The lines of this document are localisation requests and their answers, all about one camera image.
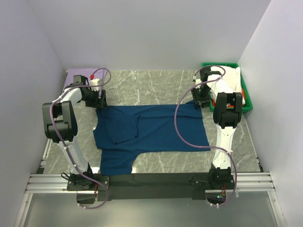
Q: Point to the white t shirt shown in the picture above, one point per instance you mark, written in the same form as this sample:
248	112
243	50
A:
229	83

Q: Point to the blue t shirt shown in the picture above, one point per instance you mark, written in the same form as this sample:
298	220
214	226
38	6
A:
124	132

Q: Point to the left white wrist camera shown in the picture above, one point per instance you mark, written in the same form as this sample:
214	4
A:
96	84

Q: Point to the black base beam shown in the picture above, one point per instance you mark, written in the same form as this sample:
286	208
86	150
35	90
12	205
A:
149	186

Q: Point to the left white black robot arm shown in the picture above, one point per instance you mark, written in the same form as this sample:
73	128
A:
61	127

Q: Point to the folded lavender t shirt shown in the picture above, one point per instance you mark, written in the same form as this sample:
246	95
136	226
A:
87	72

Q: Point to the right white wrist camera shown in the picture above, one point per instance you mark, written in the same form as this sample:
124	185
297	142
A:
196	80

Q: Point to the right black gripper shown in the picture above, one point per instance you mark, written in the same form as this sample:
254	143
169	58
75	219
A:
197	98

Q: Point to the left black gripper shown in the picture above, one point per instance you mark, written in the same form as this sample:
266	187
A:
98	102

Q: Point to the aluminium rail frame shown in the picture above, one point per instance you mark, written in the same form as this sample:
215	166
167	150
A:
253	202

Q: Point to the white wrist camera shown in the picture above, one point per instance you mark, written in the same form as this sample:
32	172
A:
196	80
96	84

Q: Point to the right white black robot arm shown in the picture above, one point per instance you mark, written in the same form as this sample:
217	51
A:
226	121

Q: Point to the green plastic bin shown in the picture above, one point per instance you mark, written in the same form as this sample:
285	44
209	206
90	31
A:
248	106

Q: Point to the orange garment in bin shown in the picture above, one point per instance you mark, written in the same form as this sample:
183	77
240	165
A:
229	106

